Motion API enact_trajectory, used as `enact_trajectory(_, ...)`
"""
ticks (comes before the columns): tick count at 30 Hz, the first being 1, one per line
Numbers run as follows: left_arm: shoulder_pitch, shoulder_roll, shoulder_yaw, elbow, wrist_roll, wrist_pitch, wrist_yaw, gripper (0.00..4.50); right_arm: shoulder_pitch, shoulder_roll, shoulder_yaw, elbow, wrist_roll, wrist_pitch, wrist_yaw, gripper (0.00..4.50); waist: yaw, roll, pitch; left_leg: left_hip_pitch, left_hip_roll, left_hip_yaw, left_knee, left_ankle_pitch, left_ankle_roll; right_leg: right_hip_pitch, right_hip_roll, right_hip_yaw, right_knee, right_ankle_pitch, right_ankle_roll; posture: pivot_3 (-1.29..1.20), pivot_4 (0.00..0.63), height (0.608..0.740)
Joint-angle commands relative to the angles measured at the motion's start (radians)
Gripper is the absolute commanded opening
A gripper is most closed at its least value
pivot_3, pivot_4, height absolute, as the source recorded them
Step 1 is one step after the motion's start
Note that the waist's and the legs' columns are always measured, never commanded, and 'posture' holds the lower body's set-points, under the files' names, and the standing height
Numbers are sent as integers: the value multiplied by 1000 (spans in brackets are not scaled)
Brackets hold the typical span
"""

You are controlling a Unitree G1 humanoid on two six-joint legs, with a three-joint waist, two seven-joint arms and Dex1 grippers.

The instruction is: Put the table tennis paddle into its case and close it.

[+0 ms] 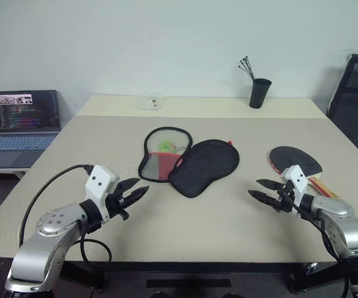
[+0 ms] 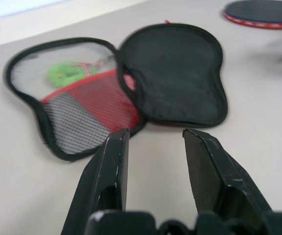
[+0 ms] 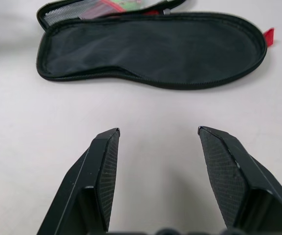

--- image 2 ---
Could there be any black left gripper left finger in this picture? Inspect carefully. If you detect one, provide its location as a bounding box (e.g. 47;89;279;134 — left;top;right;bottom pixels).
61;128;131;235

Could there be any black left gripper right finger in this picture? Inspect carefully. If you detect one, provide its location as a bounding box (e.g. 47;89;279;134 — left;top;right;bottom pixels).
182;128;274;217

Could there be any red and black zipper pouch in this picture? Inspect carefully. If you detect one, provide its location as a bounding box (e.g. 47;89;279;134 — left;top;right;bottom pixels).
3;19;229;162

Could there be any red black table tennis paddle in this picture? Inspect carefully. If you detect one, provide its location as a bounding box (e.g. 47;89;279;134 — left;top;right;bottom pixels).
220;0;282;31

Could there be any green ball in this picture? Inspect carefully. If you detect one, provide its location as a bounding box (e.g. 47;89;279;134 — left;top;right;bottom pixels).
46;61;102;88

